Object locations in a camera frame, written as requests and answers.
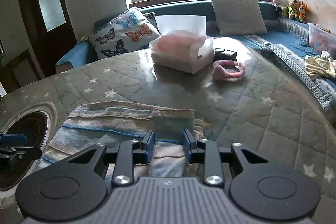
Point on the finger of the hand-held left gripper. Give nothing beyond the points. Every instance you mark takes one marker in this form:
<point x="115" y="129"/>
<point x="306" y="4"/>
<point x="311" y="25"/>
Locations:
<point x="13" y="139"/>
<point x="23" y="151"/>

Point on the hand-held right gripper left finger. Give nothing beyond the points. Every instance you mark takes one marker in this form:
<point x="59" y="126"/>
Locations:
<point x="150" y="146"/>

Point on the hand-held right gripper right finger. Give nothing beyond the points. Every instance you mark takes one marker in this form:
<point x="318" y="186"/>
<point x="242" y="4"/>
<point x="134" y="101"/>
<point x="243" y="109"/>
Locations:
<point x="187" y="145"/>

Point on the striped blue towel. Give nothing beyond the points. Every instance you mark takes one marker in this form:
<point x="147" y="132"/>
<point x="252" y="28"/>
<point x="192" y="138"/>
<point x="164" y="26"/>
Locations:
<point x="118" y="119"/>

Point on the round black table hob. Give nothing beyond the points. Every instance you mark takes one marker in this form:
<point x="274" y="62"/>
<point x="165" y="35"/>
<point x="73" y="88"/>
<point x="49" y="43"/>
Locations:
<point x="31" y="124"/>

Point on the dark wooden cabinet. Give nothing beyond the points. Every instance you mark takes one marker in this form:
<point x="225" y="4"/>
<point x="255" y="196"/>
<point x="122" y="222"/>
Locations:
<point x="21" y="71"/>

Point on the pink fluffy headband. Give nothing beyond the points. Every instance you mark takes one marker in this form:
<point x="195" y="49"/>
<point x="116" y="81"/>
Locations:
<point x="219" y="73"/>

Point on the grey quilted star table cover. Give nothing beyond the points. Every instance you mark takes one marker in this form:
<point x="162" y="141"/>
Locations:
<point x="262" y="119"/>

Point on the white tissue box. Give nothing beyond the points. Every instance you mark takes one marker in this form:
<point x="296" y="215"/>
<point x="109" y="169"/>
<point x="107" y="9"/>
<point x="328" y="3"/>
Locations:
<point x="181" y="53"/>

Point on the dark wooden glass door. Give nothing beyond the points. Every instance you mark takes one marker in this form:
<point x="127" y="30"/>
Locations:
<point x="56" y="45"/>

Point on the blue armrest cover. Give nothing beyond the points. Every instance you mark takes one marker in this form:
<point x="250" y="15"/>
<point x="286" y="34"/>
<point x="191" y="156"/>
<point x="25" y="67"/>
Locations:
<point x="76" y="56"/>

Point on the butterfly print pillow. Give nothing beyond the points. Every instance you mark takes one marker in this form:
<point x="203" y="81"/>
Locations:
<point x="123" y="32"/>

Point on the dark patterned cushion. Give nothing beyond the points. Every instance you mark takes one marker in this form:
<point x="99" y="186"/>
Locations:
<point x="151" y="20"/>

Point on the blue checkered sofa cover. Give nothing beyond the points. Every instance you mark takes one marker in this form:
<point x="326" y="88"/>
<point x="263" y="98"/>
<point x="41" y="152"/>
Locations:
<point x="296" y="61"/>

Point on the plain white pillow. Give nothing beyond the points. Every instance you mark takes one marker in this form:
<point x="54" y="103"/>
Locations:
<point x="239" y="15"/>

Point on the blue sofa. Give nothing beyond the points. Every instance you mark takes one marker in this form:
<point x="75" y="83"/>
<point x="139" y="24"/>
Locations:
<point x="278" y="37"/>

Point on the pale yellow cloth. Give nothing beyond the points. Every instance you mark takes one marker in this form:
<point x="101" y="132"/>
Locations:
<point x="319" y="64"/>

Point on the black and white plush toy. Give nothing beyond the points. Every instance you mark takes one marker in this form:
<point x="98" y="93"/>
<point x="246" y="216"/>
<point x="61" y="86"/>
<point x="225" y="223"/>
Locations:
<point x="278" y="2"/>

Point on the clear plastic storage box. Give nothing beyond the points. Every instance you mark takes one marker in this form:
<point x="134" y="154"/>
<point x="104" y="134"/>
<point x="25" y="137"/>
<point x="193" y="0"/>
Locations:
<point x="321" y="39"/>

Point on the yellow green plush toy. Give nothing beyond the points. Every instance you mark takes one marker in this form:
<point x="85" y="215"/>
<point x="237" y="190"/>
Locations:
<point x="294" y="10"/>

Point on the orange plush toy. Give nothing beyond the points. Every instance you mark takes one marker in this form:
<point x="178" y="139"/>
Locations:
<point x="302" y="12"/>

